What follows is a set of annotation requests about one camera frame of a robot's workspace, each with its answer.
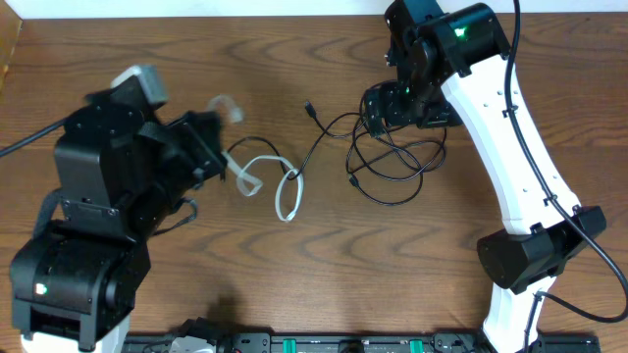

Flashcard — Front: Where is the black thin cable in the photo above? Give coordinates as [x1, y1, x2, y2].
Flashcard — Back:
[226, 100, 369, 181]
[344, 87, 448, 207]

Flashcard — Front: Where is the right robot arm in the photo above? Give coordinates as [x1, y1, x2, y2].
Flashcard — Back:
[361, 1, 606, 352]

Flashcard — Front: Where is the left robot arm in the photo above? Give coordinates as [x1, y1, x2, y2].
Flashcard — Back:
[10, 77, 227, 352]

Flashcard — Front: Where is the black left camera cable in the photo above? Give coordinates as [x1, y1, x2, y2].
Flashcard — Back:
[0, 117, 68, 159]

